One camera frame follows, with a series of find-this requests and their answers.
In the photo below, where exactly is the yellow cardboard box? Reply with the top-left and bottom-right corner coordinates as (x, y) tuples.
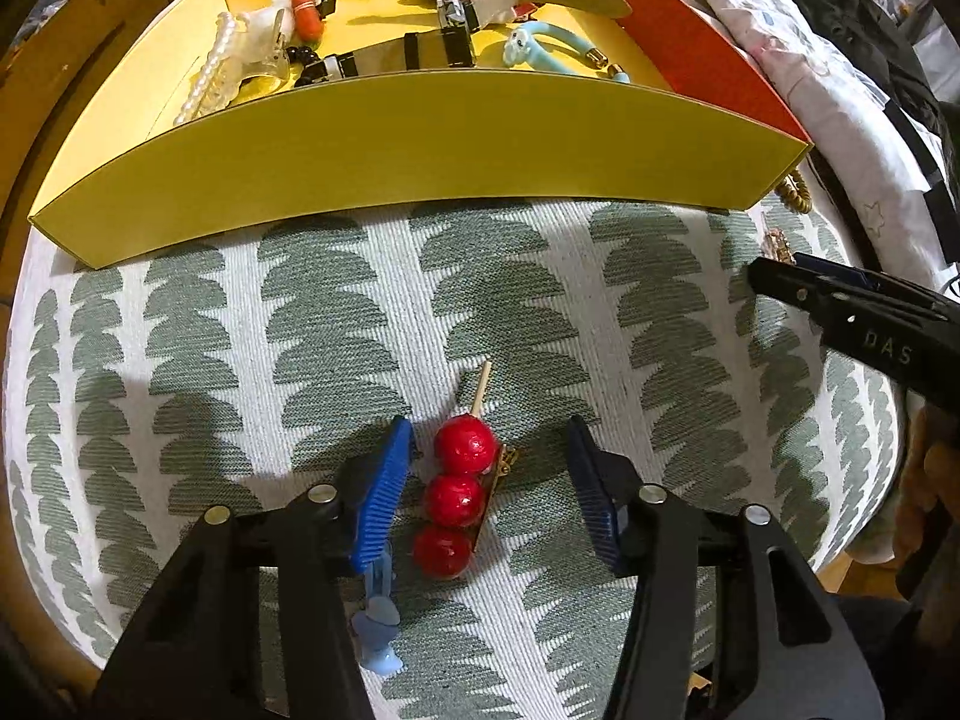
(28, 0), (815, 271)

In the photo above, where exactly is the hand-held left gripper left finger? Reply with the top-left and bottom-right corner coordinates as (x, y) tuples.
(94, 416), (417, 720)

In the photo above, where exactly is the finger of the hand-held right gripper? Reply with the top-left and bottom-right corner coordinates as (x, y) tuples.
(750, 256), (960, 331)
(793, 251), (882, 293)

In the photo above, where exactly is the black cloth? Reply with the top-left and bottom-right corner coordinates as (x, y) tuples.
(757, 0), (960, 188)

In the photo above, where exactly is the person's right hand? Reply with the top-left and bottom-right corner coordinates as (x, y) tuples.
(896, 442), (953, 567)

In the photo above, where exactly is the red candied haw hair clip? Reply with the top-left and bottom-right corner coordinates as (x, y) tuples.
(411, 360), (518, 582)

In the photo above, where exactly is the white rabbit plush hair clip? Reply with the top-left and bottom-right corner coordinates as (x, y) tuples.
(232, 0), (331, 53)

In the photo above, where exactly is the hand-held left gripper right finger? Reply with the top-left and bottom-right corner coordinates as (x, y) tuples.
(566, 415), (886, 720)

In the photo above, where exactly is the light blue bracelet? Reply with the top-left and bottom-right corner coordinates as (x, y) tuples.
(501, 21), (632, 85)

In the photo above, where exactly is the black bead bracelet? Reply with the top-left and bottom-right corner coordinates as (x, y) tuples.
(289, 45), (323, 87)

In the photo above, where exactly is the small blue hair clip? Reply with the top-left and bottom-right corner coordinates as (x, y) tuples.
(351, 551), (402, 676)

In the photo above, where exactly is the pearl hair claw clip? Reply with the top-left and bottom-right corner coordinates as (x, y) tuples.
(174, 11), (293, 128)

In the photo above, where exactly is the green patterned bed sheet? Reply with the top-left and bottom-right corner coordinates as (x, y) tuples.
(0, 195), (908, 720)

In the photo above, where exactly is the pale blue printed quilt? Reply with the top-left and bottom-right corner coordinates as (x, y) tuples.
(622, 0), (960, 361)

